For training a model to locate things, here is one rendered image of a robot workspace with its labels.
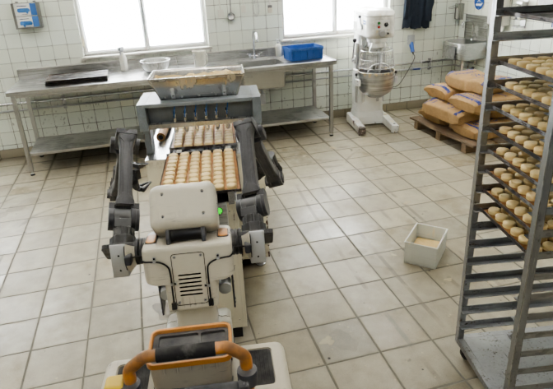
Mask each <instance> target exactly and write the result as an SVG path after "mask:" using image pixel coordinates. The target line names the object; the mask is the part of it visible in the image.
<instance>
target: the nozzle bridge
mask: <svg viewBox="0 0 553 389"><path fill-rule="evenodd" d="M217 103H218V104H217ZM227 103H228V111H229V118H225V107H226V106H227ZM195 104H196V105H197V107H196V110H197V119H198V120H197V121H195V120H194V114H193V113H194V110H195ZM206 104H207V114H208V120H205V117H204V112H205V111H204V109H205V108H206ZM216 104H217V111H218V119H215V108H216ZM185 105H186V109H185V110H186V114H187V118H188V121H187V122H185V121H184V106H185ZM174 106H175V110H174ZM136 108H137V117H138V123H139V128H140V132H143V134H144V139H145V145H146V154H147V155H153V154H154V151H155V148H156V147H155V141H154V135H153V130H152V129H163V128H174V127H195V126H206V125H217V124H227V123H233V122H236V121H239V120H242V121H244V119H246V118H250V117H252V118H253V119H254V120H255V121H256V122H257V124H258V125H260V124H261V122H262V110H261V97H260V94H259V92H258V88H257V85H251V86H240V88H239V92H238V94H237V95H223V96H211V97H199V98H188V99H176V100H160V99H159V97H158V95H157V94H156V92H148V93H143V95H142V97H141V98H140V99H139V101H138V103H137V105H136ZM173 111H175V113H176V117H177V122H176V123H174V120H173Z"/></svg>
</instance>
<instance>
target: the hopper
mask: <svg viewBox="0 0 553 389"><path fill-rule="evenodd" d="M225 69H227V70H230V71H231V72H240V73H232V74H220V75H209V76H186V77H182V76H185V75H187V74H188V73H194V75H199V73H200V74H202V73H205V74H211V72H213V71H223V70H225ZM170 77H173V78H170ZM243 77H244V67H243V64H239V65H227V66H214V67H191V68H179V69H166V70H155V71H152V72H151V74H150V76H149V77H148V78H147V80H148V81H149V83H150V84H151V86H152V88H153V90H154V91H155V92H156V94H157V95H158V97H159V99H160V100H176V99H188V98H199V97H211V96H223V95H237V94H238V92H239V88H240V85H241V82H242V80H243Z"/></svg>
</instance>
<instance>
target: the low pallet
mask: <svg viewBox="0 0 553 389"><path fill-rule="evenodd" d="M410 119H412V120H414V121H415V123H414V128H415V129H417V130H420V129H426V128H431V129H433V130H435V131H436V135H435V139H437V140H439V141H442V140H448V139H454V140H456V141H460V142H461V143H462V144H461V152H463V153H465V154H466V153H471V152H476V144H477V140H473V139H470V138H467V137H464V136H462V135H459V134H457V133H456V132H455V131H454V130H453V129H452V128H451V127H450V126H449V125H441V124H438V123H433V122H431V121H430V120H428V119H426V118H424V116H423V117H422V116H414V117H410ZM500 143H509V142H507V141H506V140H505V139H503V138H501V137H497V138H492V139H487V145H489V144H500Z"/></svg>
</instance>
